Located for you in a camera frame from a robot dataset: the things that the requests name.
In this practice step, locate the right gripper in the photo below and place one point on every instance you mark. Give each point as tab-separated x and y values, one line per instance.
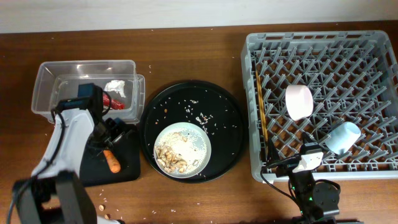
284	168

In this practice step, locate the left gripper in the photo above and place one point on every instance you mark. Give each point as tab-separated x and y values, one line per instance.
118	128

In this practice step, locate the red snack wrapper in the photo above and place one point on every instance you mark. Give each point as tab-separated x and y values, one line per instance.
114	104

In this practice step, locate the orange carrot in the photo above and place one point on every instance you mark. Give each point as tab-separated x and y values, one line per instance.
112	161

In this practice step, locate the white pink bowl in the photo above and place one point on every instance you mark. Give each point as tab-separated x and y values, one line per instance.
299	101

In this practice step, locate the white tissue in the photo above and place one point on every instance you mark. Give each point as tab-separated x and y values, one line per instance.
116	86

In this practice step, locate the light blue cup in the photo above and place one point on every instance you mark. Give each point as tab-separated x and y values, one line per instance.
343	137

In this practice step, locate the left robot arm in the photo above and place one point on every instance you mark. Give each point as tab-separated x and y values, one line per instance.
54	192

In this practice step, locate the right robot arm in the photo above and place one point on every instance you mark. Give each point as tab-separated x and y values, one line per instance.
317	199

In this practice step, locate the grey dishwasher rack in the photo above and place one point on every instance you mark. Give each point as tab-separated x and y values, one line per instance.
352	76

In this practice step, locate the clear plastic bin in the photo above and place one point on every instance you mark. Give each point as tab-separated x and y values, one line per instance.
85	80

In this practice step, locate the black rectangular tray bin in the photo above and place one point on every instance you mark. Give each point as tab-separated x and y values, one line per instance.
95	170

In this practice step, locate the grey plate with food scraps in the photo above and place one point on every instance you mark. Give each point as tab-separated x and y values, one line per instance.
182	150

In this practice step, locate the round black serving tray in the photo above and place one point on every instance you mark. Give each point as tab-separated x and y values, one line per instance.
206	105

